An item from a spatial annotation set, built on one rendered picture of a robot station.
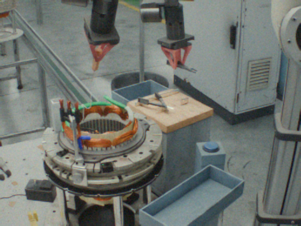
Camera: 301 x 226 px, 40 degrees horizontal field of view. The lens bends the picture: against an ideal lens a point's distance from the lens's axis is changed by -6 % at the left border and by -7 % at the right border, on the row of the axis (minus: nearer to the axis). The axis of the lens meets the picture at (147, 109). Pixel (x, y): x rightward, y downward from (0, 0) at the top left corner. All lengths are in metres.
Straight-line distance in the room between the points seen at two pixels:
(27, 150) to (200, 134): 0.71
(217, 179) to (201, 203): 0.10
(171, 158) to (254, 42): 2.18
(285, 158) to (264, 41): 2.45
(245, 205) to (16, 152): 1.51
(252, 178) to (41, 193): 1.81
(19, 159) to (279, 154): 1.01
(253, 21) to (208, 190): 2.40
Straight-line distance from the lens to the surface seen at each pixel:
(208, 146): 1.19
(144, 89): 1.55
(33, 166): 1.62
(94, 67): 1.08
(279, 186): 1.12
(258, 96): 3.62
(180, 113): 1.32
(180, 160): 1.35
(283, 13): 0.90
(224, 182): 1.07
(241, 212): 2.63
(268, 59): 3.53
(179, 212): 0.98
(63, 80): 2.41
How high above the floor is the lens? 1.65
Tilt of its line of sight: 26 degrees down
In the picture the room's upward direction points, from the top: straight up
